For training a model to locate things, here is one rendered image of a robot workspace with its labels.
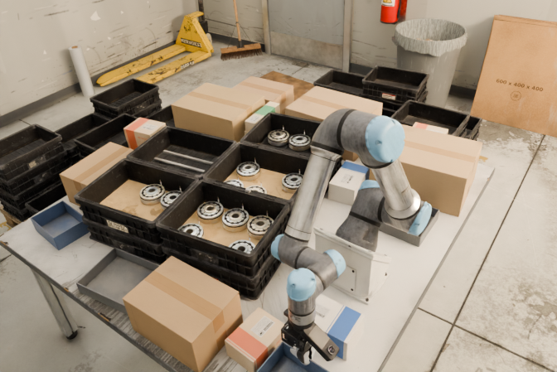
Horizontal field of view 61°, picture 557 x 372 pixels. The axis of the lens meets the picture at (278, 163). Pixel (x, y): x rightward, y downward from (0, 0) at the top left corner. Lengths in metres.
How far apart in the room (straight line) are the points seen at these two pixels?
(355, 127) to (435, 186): 0.85
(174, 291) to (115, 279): 0.38
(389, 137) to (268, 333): 0.72
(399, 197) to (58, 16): 4.10
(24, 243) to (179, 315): 0.93
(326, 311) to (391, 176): 0.49
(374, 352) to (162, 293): 0.69
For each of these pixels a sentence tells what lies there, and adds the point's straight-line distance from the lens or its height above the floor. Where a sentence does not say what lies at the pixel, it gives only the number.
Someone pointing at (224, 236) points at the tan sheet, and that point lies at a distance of 1.79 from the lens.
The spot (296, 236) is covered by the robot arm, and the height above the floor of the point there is 1.10.
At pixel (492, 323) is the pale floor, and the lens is 2.70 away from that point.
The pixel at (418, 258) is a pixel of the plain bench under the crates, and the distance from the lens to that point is 1.91.
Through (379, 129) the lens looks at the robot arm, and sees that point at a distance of 1.24.
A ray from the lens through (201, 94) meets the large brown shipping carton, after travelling 2.65.
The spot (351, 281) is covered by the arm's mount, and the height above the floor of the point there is 0.78.
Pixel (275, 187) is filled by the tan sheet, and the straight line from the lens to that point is 1.99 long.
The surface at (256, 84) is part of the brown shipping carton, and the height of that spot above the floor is 0.86.
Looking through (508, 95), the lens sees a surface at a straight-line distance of 4.29.
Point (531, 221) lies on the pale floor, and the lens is 3.35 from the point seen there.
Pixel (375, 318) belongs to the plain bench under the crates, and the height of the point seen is 0.70.
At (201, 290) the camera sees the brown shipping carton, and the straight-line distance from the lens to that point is 1.58.
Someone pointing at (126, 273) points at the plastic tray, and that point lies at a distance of 1.93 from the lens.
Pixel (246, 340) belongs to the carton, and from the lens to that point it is 1.55.
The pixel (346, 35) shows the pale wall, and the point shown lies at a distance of 4.89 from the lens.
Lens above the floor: 2.04
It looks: 35 degrees down
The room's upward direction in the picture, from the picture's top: 3 degrees counter-clockwise
